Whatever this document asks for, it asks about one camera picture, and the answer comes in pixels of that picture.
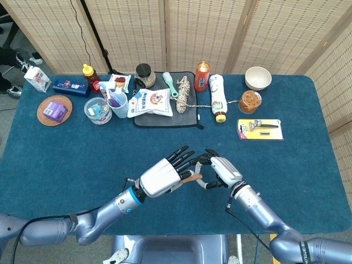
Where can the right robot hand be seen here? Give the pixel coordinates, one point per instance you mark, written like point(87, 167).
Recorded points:
point(226, 171)

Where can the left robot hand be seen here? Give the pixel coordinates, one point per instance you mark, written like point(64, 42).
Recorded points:
point(159, 178)

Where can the orange sausage toy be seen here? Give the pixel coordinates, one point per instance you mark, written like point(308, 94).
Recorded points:
point(192, 178)

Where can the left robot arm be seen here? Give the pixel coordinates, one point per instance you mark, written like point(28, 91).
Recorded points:
point(110, 211)

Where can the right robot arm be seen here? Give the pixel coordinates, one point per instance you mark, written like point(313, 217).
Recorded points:
point(259, 213)

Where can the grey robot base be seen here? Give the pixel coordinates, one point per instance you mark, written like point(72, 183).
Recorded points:
point(170, 250)

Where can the yellow razor blister pack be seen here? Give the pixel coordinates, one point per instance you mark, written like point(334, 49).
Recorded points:
point(259, 130)

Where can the grey cloth mat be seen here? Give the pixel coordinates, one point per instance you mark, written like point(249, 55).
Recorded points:
point(165, 121)

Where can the clear tub of rubber bands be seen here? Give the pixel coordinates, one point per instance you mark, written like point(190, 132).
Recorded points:
point(249, 102)

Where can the white snack bag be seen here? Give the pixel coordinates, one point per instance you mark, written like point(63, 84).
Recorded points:
point(151, 103)

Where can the white bottle yellow cap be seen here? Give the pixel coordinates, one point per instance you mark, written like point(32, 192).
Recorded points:
point(217, 94)

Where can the light blue cup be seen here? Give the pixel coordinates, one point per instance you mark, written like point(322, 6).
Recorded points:
point(121, 110)

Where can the blue table cloth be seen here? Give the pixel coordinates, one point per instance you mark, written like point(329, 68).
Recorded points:
point(82, 154)

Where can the purple toothbrush pack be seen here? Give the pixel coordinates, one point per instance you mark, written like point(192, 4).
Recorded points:
point(115, 99)

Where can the clear jar of clips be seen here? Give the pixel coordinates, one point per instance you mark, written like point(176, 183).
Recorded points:
point(97, 111)

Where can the orange drink can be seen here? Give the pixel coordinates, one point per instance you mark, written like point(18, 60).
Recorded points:
point(202, 78)

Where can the white bowl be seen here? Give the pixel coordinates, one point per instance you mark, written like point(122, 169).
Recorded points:
point(258, 78)

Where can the mint green brush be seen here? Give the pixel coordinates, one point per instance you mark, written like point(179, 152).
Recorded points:
point(168, 79)

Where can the glass jar black lid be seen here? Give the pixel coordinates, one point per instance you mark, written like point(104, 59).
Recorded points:
point(145, 75)

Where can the small white red packet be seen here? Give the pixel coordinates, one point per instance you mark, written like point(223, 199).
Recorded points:
point(121, 81)

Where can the honey bear bottle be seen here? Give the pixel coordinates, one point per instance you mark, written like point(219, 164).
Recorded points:
point(90, 78)

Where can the purple box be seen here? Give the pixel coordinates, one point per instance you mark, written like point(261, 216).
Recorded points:
point(55, 110)

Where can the navy blue box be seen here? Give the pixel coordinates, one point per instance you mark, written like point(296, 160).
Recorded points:
point(71, 87)

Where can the woven round coaster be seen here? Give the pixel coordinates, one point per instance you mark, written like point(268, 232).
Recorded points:
point(42, 115)

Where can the black tripod stand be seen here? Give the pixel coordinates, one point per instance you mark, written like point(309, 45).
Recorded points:
point(96, 34)

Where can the white milk carton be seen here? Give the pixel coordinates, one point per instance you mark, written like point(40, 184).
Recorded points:
point(37, 78)

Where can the black white sneaker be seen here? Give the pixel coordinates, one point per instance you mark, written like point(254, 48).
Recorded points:
point(23, 61)
point(13, 91)

